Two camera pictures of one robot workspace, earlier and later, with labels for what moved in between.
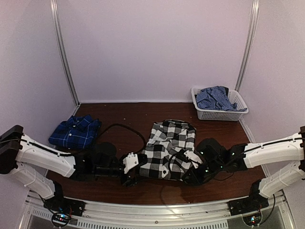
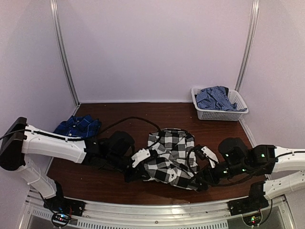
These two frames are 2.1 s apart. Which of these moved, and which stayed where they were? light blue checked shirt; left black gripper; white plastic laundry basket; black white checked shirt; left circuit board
Moved: left black gripper; black white checked shirt
Stayed: white plastic laundry basket; light blue checked shirt; left circuit board
